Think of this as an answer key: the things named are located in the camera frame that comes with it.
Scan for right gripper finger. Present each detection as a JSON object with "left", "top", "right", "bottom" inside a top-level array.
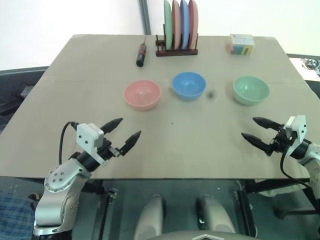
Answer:
[
  {"left": 252, "top": 116, "right": 282, "bottom": 130},
  {"left": 240, "top": 132, "right": 273, "bottom": 156}
]

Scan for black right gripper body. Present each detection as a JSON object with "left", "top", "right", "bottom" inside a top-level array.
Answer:
[{"left": 267, "top": 124, "right": 297, "bottom": 157}]

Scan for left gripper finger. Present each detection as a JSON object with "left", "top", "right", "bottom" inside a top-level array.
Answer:
[
  {"left": 119, "top": 130, "right": 142, "bottom": 157},
  {"left": 99, "top": 117, "right": 124, "bottom": 134}
]

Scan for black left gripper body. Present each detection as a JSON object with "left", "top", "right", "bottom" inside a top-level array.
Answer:
[{"left": 97, "top": 133, "right": 122, "bottom": 162}]

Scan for green bowl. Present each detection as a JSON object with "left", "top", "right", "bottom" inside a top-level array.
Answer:
[{"left": 232, "top": 75, "right": 271, "bottom": 106}]

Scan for pink bowl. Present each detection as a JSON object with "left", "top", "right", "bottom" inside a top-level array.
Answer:
[{"left": 123, "top": 79, "right": 162, "bottom": 112}]

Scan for black red screwdriver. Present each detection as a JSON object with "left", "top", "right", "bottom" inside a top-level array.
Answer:
[{"left": 135, "top": 35, "right": 149, "bottom": 68}]

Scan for grey rounded robot leg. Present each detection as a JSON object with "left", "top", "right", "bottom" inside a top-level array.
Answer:
[
  {"left": 133, "top": 194, "right": 167, "bottom": 240},
  {"left": 195, "top": 195, "right": 236, "bottom": 240}
]

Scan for blue bowl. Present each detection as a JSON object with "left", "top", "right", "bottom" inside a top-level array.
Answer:
[{"left": 171, "top": 71, "right": 208, "bottom": 102}]

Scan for colourful cardboard box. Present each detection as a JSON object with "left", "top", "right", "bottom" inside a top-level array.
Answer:
[{"left": 226, "top": 33, "right": 257, "bottom": 57}]

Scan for dark wooden plate rack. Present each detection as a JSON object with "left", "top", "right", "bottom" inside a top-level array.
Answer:
[{"left": 155, "top": 32, "right": 199, "bottom": 58}]

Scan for grey robot torso edge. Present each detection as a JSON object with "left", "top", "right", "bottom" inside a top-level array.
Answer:
[{"left": 159, "top": 230, "right": 254, "bottom": 240}]

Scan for black floor equipment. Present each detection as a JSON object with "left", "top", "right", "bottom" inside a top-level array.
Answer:
[{"left": 0, "top": 65, "right": 50, "bottom": 116}]

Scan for grey metal pole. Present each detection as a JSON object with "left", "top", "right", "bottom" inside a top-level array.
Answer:
[{"left": 138, "top": 0, "right": 152, "bottom": 35}]

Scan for blue checked cloth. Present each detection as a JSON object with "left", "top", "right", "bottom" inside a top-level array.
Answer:
[{"left": 0, "top": 190, "right": 36, "bottom": 240}]

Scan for green plate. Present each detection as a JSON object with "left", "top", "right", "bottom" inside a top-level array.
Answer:
[{"left": 163, "top": 0, "right": 174, "bottom": 50}]

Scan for pink plate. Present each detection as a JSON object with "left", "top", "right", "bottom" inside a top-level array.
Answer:
[
  {"left": 187, "top": 0, "right": 200, "bottom": 49},
  {"left": 171, "top": 0, "right": 182, "bottom": 50}
]

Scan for blue plate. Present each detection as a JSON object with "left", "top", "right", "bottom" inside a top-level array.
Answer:
[{"left": 179, "top": 0, "right": 190, "bottom": 50}]

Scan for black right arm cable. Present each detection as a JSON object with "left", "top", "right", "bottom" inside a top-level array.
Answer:
[{"left": 279, "top": 136, "right": 317, "bottom": 210}]

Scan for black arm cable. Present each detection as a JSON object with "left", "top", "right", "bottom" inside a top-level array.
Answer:
[
  {"left": 58, "top": 121, "right": 81, "bottom": 166},
  {"left": 279, "top": 136, "right": 317, "bottom": 210}
]

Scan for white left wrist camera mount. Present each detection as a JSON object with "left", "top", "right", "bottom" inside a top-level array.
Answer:
[{"left": 75, "top": 122, "right": 107, "bottom": 167}]

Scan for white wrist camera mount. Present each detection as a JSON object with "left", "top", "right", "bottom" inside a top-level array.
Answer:
[
  {"left": 283, "top": 114, "right": 307, "bottom": 158},
  {"left": 75, "top": 122, "right": 107, "bottom": 167}
]

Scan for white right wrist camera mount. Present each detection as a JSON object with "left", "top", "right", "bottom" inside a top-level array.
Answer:
[{"left": 283, "top": 114, "right": 307, "bottom": 158}]

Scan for black table frame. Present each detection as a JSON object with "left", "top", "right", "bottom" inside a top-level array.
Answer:
[{"left": 82, "top": 178, "right": 320, "bottom": 238}]

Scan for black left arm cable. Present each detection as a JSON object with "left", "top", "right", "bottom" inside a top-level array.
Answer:
[{"left": 58, "top": 121, "right": 81, "bottom": 166}]

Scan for tangled cables on side table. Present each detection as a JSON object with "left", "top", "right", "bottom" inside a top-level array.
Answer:
[{"left": 298, "top": 58, "right": 320, "bottom": 75}]

